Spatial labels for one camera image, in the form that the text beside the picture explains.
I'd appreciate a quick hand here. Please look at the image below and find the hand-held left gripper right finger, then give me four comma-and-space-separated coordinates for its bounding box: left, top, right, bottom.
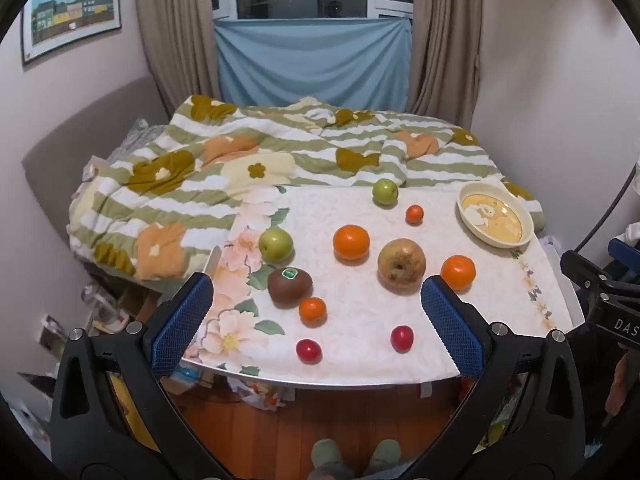
400, 275, 586, 480

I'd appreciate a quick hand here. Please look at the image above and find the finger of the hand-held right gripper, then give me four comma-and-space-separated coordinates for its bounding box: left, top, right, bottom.
607, 238, 640, 275
560, 250, 618, 295

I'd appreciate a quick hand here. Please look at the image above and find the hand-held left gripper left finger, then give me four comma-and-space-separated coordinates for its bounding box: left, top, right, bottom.
50, 272, 236, 480

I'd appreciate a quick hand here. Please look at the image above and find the red cherry tomato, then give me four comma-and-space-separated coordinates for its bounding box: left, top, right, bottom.
295, 338, 322, 365
390, 325, 415, 353

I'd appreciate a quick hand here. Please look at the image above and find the large orange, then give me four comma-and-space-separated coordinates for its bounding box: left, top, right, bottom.
440, 254, 477, 292
333, 224, 371, 262

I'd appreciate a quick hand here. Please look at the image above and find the yellow-red apple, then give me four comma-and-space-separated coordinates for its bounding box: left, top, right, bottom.
377, 238, 427, 291

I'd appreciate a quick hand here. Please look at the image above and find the cream plate with yellow print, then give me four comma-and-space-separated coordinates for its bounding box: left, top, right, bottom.
456, 181, 534, 249

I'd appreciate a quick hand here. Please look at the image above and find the brown kiwi with green sticker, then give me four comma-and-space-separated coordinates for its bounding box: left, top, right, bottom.
267, 266, 314, 309

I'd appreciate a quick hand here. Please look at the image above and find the green apple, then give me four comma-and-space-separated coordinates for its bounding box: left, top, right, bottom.
258, 227, 295, 264
371, 178, 399, 207

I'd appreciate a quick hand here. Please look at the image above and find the person's right hand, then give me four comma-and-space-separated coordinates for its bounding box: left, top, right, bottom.
606, 354, 631, 414

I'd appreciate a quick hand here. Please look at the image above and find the white table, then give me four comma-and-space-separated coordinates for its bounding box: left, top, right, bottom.
177, 232, 587, 392

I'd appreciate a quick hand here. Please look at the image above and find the pile of floor clutter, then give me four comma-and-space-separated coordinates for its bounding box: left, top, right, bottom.
15, 280, 168, 411

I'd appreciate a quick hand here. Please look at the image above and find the grey-green slipper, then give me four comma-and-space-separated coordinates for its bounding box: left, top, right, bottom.
366, 439, 402, 480
310, 438, 345, 480

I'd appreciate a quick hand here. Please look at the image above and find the green striped floral quilt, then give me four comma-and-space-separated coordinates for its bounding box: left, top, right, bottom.
67, 95, 547, 282

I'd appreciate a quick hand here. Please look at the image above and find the grey patterned pillow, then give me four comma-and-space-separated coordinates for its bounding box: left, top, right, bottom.
112, 119, 170, 163

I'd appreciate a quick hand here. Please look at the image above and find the grey padded headboard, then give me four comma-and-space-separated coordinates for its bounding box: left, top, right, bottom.
22, 76, 171, 221

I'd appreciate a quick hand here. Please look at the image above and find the beige curtain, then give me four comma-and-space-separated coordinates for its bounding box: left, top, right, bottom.
132, 0, 224, 117
407, 0, 484, 129

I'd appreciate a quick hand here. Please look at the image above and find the blue cloth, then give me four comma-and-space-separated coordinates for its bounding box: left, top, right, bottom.
214, 16, 414, 111

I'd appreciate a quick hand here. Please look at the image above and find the framed houses picture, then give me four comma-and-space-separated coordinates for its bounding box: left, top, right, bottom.
20, 0, 124, 67

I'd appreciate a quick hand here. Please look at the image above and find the black cable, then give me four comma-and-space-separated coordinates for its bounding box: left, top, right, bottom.
572, 157, 640, 258

